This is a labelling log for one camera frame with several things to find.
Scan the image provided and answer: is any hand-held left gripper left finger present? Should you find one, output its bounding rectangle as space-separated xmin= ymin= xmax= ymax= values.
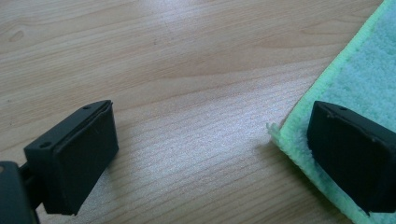
xmin=23 ymin=99 xmax=120 ymax=217

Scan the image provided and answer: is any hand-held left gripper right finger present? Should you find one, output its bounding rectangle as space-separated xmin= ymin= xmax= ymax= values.
xmin=306 ymin=100 xmax=396 ymax=216

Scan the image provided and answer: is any green microfibre cloth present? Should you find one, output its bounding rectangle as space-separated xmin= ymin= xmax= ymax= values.
xmin=266 ymin=0 xmax=396 ymax=224

